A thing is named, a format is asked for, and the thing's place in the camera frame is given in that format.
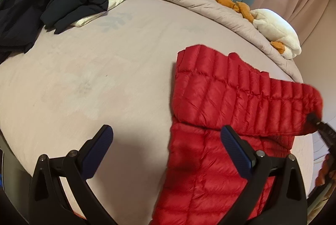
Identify white goose plush toy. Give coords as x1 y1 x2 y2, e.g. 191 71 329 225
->
214 0 302 60

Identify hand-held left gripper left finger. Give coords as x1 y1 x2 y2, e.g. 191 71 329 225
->
28 125 119 225

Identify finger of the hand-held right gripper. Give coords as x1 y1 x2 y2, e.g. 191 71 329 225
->
307 113 325 128

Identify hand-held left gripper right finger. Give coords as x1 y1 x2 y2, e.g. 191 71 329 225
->
217 125 308 225

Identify red down jacket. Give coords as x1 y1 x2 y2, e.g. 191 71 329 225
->
151 44 324 225

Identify bed with grey sheet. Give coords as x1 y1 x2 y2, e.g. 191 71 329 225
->
0 0 317 225

